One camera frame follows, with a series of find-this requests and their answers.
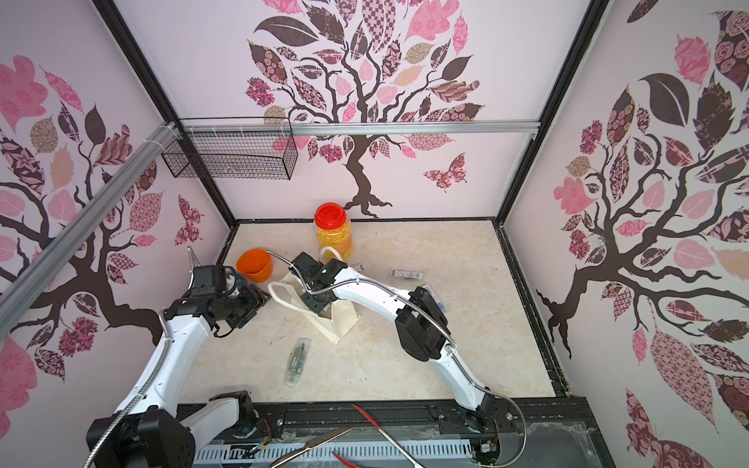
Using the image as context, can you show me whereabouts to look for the cream canvas tote bag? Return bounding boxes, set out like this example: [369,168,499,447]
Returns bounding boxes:
[265,247,360,345]

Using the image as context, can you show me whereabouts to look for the green compass set case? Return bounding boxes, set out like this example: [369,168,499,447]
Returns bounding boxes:
[285,337,312,387]

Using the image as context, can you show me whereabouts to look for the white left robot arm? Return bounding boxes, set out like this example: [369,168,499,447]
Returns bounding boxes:
[84,285,270,467]

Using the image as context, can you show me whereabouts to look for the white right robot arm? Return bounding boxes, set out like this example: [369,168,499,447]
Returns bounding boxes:
[288,253,509,433]

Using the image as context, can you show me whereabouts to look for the compass set case back right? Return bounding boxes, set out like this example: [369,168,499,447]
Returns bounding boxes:
[387,269,423,281]

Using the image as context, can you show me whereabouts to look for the orange plastic cup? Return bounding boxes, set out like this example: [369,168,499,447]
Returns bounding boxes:
[235,249,273,283]

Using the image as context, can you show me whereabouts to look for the red-lid jar yellow flakes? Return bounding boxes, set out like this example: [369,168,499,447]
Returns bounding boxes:
[314,203,353,261]

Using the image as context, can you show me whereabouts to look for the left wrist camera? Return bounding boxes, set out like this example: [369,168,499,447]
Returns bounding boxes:
[187,265,236,298]

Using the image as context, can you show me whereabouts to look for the black wire basket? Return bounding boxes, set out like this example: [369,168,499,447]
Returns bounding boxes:
[161,117,300,181]

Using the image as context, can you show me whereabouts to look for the white slotted cable duct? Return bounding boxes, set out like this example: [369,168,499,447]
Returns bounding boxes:
[193,440,473,467]

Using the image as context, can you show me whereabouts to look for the red cable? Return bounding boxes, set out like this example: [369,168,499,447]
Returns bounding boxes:
[332,402,425,468]

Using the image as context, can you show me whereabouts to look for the aluminium rail back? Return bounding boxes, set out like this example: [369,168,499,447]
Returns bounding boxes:
[183,120,540,137]

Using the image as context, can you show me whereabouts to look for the aluminium rail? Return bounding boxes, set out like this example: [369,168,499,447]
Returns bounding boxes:
[183,120,540,137]
[1,123,177,337]

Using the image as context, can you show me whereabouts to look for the aluminium rail left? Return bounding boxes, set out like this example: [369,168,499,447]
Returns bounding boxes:
[1,123,177,337]

